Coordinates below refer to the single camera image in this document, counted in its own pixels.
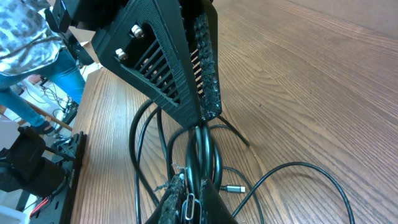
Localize floor cables and clutter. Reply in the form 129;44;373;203
18;77;80;147

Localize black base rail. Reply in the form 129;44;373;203
29;132;87;224

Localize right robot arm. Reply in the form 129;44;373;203
1;126;235;223

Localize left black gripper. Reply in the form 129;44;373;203
44;0;201;128

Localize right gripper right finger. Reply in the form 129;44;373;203
199;179;237;224

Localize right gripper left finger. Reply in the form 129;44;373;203
146;172;187;224

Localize person in patterned shirt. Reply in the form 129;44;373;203
1;0;85;134

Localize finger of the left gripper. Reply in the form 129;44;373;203
180;0;222;121

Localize black usb cable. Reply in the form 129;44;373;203
128;98;251;224

